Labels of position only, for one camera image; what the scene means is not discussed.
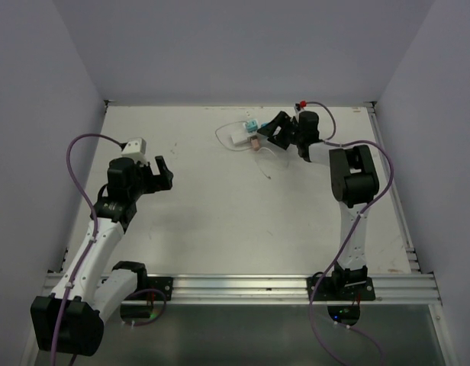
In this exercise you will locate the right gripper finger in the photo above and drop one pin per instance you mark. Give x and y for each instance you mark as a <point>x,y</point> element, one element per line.
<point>281,136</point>
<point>281,119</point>

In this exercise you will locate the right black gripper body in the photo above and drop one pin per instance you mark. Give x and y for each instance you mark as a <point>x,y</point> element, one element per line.
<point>299,135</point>

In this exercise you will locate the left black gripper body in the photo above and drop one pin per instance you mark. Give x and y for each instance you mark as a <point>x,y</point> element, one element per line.
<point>143,181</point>

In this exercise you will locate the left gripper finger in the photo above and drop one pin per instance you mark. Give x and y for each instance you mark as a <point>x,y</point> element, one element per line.
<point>162,182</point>
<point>161,167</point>

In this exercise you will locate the pink brown charger plug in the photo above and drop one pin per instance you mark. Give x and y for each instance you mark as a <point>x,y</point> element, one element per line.
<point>255,144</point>

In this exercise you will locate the teal USB charger plug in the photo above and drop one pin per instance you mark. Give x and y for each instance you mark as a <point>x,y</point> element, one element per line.
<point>251,126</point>

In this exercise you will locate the white cube power socket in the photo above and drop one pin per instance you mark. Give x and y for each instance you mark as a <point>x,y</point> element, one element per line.
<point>240,138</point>

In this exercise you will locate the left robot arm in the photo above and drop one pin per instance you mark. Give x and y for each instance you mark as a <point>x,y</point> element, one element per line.
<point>71,319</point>

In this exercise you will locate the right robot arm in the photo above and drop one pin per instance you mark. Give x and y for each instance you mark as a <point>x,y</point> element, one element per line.
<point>355,187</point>

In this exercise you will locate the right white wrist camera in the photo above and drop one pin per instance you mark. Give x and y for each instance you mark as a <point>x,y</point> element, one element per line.
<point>300,106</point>

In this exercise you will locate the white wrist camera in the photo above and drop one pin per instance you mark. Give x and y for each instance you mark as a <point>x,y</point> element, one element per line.
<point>135,149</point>
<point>300,106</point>

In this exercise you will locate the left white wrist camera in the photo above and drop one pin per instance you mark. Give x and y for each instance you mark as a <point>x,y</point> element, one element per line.
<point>135,149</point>

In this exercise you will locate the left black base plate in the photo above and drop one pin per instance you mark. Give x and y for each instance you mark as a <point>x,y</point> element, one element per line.
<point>158,285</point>

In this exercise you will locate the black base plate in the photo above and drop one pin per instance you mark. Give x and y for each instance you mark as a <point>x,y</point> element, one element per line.
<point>329,291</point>
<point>158,285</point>

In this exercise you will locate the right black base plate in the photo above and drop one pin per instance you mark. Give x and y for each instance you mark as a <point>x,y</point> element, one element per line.
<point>329,291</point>

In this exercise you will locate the aluminium right side rail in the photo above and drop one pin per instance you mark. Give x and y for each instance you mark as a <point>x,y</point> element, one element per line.
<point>398,209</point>

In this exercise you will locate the aluminium rail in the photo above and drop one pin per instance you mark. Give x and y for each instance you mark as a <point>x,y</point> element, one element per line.
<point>398,209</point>
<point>275,289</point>

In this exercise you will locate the aluminium front rail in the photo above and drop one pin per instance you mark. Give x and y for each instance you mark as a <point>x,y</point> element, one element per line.
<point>275,289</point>

